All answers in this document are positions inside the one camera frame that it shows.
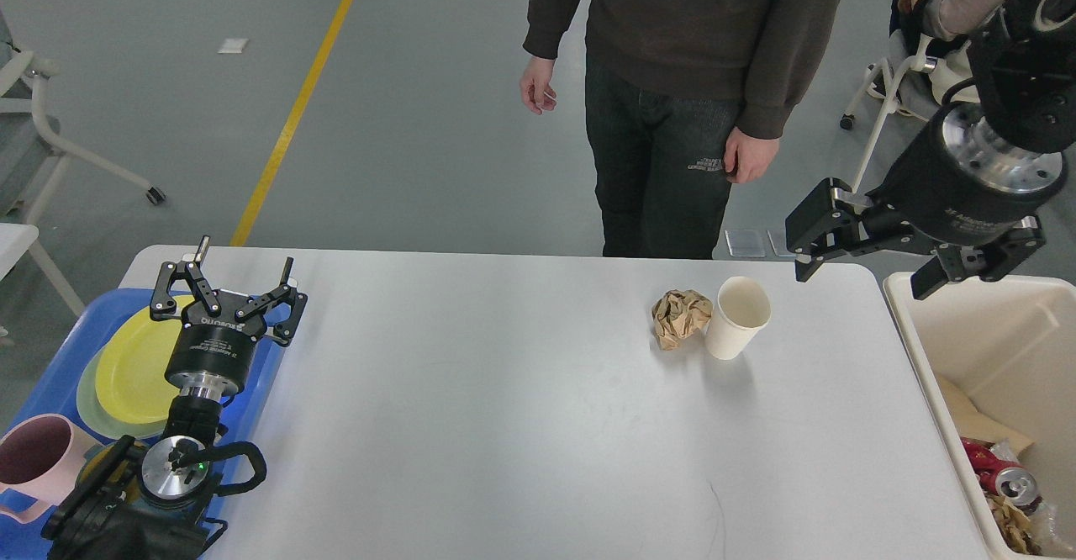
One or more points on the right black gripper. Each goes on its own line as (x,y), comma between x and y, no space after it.
(959,183)

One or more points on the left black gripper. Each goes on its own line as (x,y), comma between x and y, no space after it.
(214,350)

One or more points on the yellow plate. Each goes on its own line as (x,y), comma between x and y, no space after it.
(130,381)

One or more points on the brown paper bag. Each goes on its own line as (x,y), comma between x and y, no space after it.
(974,424)

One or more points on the pink mug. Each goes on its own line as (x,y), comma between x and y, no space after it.
(42,457)

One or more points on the crushed red can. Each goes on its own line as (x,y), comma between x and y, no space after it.
(1002,477)

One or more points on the large brown paper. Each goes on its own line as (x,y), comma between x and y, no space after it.
(1014,525)

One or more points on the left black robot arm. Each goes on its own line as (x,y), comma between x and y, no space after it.
(150,501)

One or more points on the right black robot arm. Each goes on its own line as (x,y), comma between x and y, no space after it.
(1022,67)

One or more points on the right clear floor plate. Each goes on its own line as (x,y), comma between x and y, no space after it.
(778,242)

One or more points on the clear floor plate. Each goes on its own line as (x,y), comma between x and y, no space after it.
(778,242)
(745,243)

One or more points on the beige plastic bin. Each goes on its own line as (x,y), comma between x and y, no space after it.
(1010,347)

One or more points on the light green plate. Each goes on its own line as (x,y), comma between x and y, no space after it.
(97,419)

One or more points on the left clear floor plate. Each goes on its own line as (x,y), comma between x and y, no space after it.
(745,243)

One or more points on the white paper cup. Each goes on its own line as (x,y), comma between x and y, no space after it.
(741,309)

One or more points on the blue plastic tray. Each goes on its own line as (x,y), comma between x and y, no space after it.
(56,392)

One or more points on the white side table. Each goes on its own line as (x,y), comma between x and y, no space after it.
(18,240)

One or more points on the seated person in pink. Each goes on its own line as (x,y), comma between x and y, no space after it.
(948,23)

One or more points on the small crumpled brown paper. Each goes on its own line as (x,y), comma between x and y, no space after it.
(679,314)

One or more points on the white office chair left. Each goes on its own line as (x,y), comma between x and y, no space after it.
(35,156)

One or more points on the person in dark clothes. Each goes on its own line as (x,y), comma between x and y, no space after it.
(683,99)

